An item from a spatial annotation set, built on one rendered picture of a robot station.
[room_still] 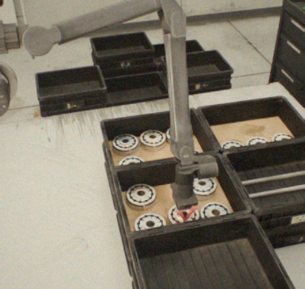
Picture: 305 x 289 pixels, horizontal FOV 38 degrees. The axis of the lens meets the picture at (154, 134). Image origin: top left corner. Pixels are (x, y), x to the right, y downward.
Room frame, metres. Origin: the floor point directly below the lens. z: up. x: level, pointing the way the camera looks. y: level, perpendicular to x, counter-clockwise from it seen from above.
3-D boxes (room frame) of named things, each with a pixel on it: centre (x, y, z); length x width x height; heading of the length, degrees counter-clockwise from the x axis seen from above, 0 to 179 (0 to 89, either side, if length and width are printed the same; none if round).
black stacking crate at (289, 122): (1.43, -0.40, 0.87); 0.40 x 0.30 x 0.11; 103
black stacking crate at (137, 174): (1.05, -0.08, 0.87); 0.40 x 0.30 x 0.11; 103
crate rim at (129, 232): (1.05, -0.08, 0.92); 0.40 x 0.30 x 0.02; 103
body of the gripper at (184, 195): (1.00, -0.09, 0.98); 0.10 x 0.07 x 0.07; 13
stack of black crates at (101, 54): (2.80, 0.22, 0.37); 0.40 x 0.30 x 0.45; 105
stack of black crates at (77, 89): (2.31, 0.50, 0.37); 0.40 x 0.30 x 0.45; 105
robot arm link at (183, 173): (1.00, -0.10, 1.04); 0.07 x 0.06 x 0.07; 105
